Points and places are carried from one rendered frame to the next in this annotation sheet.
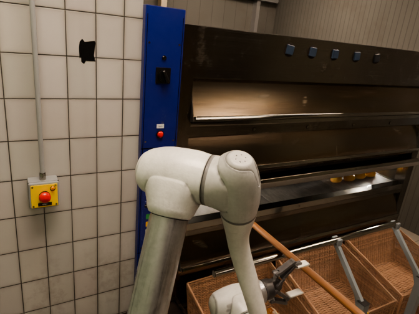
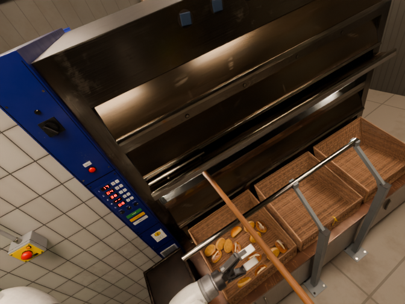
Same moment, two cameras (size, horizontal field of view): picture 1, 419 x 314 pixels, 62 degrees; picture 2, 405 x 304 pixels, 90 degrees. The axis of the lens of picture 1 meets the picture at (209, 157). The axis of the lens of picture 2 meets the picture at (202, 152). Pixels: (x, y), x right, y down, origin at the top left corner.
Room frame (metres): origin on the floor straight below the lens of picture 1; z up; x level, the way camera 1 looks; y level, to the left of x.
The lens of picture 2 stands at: (0.81, -0.49, 2.16)
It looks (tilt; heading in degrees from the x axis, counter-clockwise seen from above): 40 degrees down; 18
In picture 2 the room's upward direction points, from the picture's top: 22 degrees counter-clockwise
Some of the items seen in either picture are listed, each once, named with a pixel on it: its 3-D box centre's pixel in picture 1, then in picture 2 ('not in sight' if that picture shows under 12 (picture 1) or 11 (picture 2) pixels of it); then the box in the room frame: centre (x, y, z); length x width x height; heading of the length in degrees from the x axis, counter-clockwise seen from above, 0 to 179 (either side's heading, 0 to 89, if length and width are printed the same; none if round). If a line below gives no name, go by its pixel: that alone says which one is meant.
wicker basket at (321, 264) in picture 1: (332, 288); (304, 196); (1.75, -0.81, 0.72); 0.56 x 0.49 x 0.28; 120
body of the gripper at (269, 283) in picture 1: (270, 287); (223, 276); (1.09, -0.28, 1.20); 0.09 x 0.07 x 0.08; 121
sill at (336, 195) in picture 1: (310, 200); (272, 136); (1.99, -0.65, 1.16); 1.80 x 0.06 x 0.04; 121
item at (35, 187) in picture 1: (43, 192); (28, 247); (1.16, 0.60, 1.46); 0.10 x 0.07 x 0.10; 121
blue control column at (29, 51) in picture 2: (104, 176); (125, 154); (2.23, 0.71, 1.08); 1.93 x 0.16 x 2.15; 31
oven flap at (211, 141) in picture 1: (325, 144); (271, 88); (1.97, -0.67, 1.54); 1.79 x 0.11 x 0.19; 121
